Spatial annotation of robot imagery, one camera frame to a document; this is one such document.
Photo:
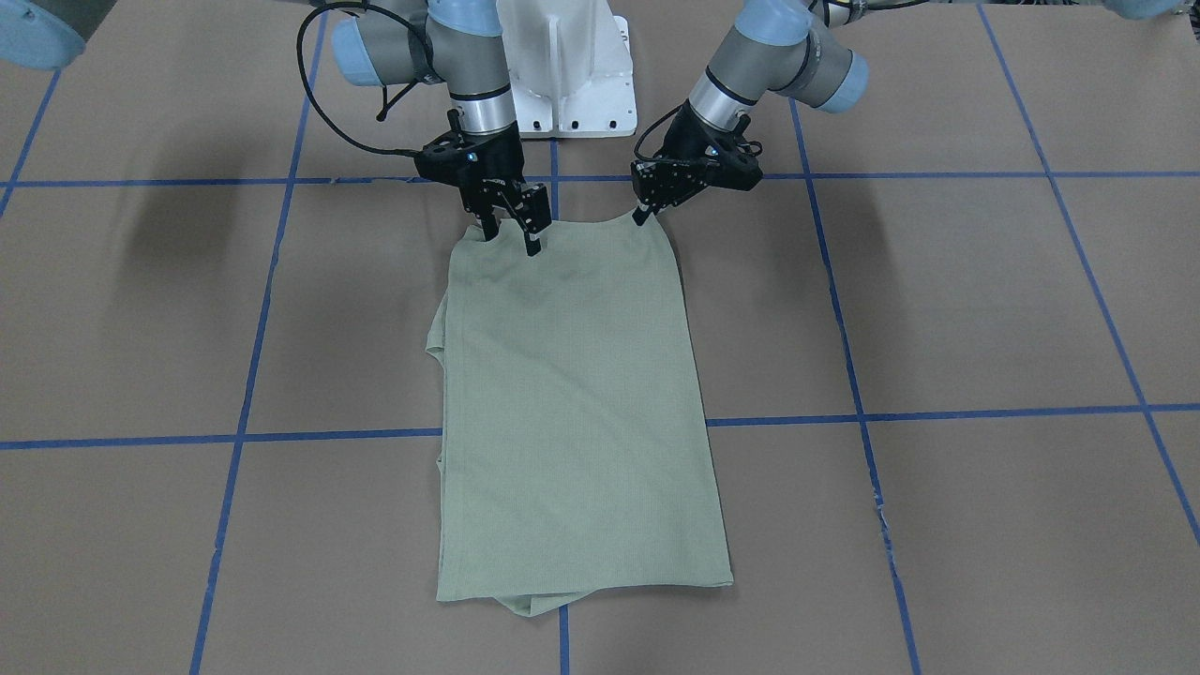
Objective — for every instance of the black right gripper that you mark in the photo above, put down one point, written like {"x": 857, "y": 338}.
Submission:
{"x": 499, "y": 169}

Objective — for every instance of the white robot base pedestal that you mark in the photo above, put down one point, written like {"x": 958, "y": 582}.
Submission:
{"x": 572, "y": 70}

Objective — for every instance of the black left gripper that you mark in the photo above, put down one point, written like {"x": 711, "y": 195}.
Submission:
{"x": 687, "y": 142}

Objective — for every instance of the light green long-sleeve shirt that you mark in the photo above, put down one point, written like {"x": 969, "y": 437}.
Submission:
{"x": 575, "y": 456}

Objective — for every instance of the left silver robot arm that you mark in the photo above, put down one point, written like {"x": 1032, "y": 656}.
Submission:
{"x": 939, "y": 90}

